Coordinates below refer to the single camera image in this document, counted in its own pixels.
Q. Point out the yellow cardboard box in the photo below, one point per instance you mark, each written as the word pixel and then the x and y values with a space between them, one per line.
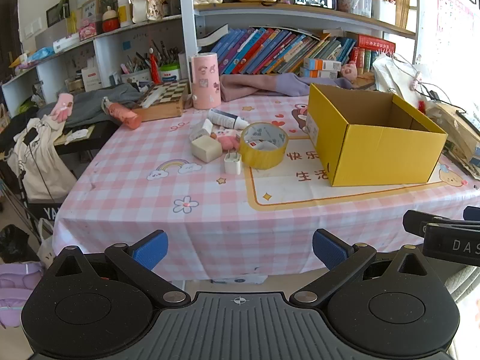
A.
pixel 382 157

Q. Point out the pink purple cloth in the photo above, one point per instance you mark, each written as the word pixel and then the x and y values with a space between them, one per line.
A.
pixel 255 84

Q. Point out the green lid jar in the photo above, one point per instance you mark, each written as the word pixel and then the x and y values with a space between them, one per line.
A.
pixel 170 74

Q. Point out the purple backpack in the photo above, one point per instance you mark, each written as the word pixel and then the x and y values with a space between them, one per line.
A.
pixel 18 288

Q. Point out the wooden chess board box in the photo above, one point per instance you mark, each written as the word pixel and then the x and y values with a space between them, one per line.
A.
pixel 168 95

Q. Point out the white charger plug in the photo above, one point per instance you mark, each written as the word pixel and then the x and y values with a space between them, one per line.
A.
pixel 232 165

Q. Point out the yellow tape roll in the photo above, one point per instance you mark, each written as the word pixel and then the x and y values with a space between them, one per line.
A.
pixel 258 157

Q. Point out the pink knit glove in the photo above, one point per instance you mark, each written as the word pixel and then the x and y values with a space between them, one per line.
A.
pixel 62 107

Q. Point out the white yellow cup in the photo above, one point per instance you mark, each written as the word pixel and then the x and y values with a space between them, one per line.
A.
pixel 124 13

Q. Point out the cream tote bag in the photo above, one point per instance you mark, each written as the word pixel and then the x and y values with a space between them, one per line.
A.
pixel 41 165

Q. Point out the pink spray bottle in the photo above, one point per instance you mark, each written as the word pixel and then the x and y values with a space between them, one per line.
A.
pixel 125 116

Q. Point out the pen holder with pens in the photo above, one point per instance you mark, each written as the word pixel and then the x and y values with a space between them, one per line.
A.
pixel 137 77

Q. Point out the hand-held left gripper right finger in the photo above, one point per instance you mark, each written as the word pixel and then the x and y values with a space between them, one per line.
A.
pixel 328 249

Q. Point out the black electric piano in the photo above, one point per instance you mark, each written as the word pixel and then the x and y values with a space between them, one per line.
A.
pixel 97 135

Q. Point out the red white doll jar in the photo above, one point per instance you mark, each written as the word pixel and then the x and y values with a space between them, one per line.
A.
pixel 111 22

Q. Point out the pink cartoon tissue box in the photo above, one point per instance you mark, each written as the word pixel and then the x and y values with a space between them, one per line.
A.
pixel 87 30

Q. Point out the pink plush glove with face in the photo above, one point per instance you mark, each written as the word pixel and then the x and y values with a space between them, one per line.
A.
pixel 227 140

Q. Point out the white paper cutout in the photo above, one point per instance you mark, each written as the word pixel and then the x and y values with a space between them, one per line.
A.
pixel 77 135

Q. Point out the white shopping bag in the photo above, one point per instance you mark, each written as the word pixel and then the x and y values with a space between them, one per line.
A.
pixel 47 247

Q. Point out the grey cloth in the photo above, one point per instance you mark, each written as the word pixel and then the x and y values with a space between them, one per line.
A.
pixel 93 101

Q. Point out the white blue tube bottle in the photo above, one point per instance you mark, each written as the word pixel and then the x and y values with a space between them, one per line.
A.
pixel 225 118

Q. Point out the small white paper box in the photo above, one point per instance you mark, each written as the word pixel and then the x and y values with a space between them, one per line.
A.
pixel 205 127

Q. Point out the pink pig plush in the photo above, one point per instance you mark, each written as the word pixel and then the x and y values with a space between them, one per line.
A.
pixel 348 70

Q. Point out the black picture frame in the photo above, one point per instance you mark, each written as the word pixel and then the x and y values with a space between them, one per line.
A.
pixel 56 15

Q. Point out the red tassel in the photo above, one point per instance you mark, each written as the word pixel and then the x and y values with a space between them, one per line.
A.
pixel 155 67

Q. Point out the white plastic case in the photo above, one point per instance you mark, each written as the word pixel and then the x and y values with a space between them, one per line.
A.
pixel 152 97

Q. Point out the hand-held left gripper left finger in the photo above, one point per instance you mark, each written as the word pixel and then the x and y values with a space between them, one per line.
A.
pixel 150 249

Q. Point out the brown paper bag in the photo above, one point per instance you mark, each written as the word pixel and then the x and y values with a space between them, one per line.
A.
pixel 457 135

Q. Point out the white box with red label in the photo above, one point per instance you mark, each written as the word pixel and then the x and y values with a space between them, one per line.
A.
pixel 92 78

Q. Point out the pink cylinder humidifier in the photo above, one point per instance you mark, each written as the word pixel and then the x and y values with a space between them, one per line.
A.
pixel 206 82

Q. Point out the white shelf unit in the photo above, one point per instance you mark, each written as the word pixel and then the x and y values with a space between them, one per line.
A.
pixel 186 18

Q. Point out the flat white box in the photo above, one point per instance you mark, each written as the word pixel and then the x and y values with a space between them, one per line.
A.
pixel 65 43

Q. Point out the row of colourful books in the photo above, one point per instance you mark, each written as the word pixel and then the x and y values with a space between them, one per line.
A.
pixel 270 50

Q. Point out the grey white rubber block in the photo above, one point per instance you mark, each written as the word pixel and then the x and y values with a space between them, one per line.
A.
pixel 206 150

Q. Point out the clear pen organizer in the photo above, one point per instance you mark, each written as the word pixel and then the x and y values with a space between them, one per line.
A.
pixel 367 7

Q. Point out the orange white carton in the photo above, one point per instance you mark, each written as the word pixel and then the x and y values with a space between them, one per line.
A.
pixel 318 74
pixel 322 64

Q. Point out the pink wall poster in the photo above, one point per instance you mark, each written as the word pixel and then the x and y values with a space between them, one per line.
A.
pixel 453 15

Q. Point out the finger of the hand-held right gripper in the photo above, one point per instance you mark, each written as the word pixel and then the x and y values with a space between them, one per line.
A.
pixel 412 221
pixel 472 213

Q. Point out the white plastic bag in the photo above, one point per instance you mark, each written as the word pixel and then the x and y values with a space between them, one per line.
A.
pixel 397 75

